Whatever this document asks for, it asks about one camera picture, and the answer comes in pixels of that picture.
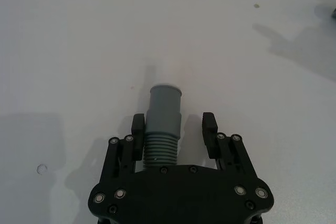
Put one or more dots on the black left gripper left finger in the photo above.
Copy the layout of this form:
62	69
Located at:
138	134

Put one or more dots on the white table cloth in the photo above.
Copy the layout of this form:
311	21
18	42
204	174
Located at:
78	51

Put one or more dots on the grey threaded bottle stopper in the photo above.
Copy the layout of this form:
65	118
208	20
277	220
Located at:
163	111

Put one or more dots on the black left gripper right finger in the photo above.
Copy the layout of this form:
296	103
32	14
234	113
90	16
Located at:
210	134

